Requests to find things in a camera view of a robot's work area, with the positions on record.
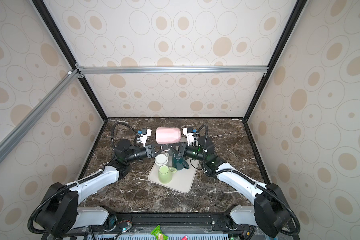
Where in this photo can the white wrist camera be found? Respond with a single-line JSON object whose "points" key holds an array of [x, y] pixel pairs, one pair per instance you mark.
{"points": [[191, 135], [143, 136]]}

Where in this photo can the white mug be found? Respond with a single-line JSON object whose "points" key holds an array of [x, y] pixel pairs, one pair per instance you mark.
{"points": [[162, 159]]}

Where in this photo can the beige plastic tray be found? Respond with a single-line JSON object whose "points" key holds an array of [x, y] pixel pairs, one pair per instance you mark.
{"points": [[182, 180]]}

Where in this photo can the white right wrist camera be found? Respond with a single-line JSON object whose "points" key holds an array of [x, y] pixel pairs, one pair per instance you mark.
{"points": [[191, 135]]}

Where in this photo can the black corner frame post right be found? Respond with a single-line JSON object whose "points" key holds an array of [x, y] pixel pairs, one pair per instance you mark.
{"points": [[290, 25]]}

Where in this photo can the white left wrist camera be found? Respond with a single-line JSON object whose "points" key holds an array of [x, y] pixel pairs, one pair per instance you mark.
{"points": [[143, 136]]}

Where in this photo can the light green mug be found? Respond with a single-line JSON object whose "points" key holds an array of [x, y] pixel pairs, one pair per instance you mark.
{"points": [[165, 174]]}

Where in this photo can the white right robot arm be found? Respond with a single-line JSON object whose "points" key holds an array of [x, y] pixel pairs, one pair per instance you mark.
{"points": [[269, 211]]}

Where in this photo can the aluminium rail left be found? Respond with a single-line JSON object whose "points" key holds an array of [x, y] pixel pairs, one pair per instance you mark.
{"points": [[16, 135]]}

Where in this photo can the aluminium rail back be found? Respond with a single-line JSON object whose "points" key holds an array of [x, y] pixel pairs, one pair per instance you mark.
{"points": [[173, 70]]}

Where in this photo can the black corner frame post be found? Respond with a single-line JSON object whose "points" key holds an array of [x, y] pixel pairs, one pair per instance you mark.
{"points": [[290, 25], [47, 18]]}

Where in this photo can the black corner frame post left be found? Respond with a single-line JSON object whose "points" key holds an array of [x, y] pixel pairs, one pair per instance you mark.
{"points": [[47, 18]]}

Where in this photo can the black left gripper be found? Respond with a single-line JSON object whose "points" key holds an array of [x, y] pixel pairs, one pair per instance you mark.
{"points": [[149, 151]]}

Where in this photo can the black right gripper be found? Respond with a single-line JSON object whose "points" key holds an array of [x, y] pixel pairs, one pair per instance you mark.
{"points": [[183, 148]]}

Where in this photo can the green snack packet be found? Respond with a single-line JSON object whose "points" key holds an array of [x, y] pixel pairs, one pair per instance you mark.
{"points": [[158, 234]]}

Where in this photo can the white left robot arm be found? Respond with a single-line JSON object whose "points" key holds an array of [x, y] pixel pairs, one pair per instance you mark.
{"points": [[59, 211]]}

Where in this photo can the dark green faceted mug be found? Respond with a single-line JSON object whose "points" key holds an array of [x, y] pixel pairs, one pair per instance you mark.
{"points": [[179, 163]]}

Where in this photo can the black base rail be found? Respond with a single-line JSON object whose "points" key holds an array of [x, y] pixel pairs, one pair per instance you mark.
{"points": [[176, 226]]}

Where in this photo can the aluminium rail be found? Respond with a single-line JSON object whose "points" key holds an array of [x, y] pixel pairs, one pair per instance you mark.
{"points": [[16, 135], [173, 70]]}

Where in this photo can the pink faceted mug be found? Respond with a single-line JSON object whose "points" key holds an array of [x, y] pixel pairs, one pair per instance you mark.
{"points": [[168, 135]]}

